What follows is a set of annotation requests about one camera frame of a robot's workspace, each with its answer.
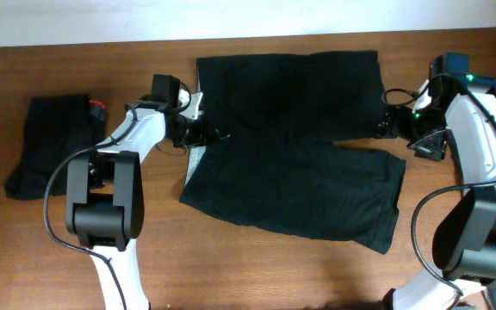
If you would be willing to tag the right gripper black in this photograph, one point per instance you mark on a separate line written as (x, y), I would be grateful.
(433, 149)

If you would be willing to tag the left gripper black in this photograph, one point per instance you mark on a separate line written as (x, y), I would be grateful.
(203, 134)

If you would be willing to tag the dark green shorts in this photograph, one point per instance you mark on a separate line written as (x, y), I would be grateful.
(280, 161)

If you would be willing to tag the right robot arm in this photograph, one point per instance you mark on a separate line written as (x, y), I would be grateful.
(455, 109)

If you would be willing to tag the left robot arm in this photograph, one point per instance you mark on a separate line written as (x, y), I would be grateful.
(105, 205)

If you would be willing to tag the folded black shorts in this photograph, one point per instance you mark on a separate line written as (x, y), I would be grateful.
(55, 128)

